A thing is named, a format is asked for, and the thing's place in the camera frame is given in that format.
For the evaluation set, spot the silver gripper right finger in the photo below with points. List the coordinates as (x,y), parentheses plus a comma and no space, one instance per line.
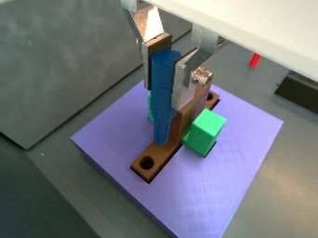
(191,72)

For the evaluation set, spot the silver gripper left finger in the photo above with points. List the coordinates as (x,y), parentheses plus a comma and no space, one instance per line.
(151,38)

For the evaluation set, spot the blue peg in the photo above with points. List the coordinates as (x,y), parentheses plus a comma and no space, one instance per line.
(162,73)

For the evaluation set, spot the purple base board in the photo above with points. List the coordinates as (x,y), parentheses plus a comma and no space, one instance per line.
(197,192)

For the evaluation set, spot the red hexagonal peg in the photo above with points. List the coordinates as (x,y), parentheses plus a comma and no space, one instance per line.
(254,60)

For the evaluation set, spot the green block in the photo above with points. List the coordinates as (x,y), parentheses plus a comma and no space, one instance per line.
(204,132)

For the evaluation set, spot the brown inverted-T block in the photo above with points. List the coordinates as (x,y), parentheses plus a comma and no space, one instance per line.
(154,158)

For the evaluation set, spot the black angle bracket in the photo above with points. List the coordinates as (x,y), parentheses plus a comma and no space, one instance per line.
(301,90)

